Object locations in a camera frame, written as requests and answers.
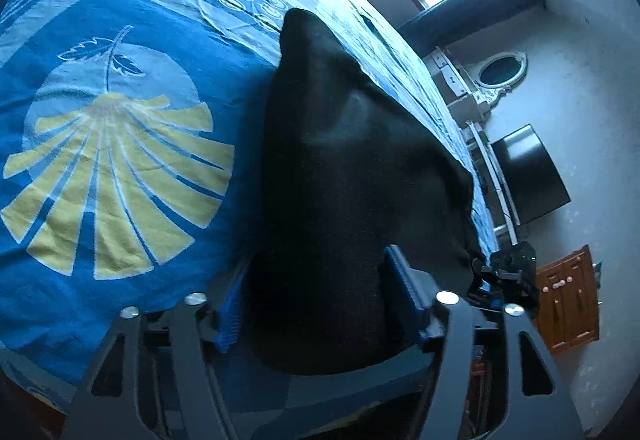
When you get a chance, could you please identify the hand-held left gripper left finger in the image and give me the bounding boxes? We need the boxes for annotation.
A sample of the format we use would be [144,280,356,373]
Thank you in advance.
[60,264,251,440]

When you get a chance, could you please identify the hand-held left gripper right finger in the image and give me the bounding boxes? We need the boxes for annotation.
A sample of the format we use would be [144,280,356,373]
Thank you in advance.
[381,244,586,440]

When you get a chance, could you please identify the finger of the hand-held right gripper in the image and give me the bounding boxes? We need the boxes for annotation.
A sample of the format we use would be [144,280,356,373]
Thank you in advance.
[469,257,501,308]

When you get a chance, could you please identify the black pants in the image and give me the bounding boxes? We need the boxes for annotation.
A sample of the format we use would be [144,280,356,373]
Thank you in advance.
[245,7,483,377]

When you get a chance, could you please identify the brown wooden cabinet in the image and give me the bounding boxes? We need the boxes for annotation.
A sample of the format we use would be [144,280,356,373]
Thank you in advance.
[531,245,601,354]

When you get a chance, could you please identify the white television stand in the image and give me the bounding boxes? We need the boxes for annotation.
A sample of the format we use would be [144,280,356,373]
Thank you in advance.
[462,119,523,245]

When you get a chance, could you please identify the black television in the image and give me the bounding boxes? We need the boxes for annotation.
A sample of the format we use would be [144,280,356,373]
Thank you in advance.
[490,124,572,227]

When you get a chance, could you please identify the blue printed blanket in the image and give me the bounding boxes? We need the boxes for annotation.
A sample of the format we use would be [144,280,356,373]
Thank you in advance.
[0,0,501,421]

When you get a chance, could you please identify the dark curtain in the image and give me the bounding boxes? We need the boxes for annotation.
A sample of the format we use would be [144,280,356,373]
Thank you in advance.
[397,0,547,47]

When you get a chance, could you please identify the oval mirror white frame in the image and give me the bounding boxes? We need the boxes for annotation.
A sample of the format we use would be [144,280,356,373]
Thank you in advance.
[470,51,529,104]

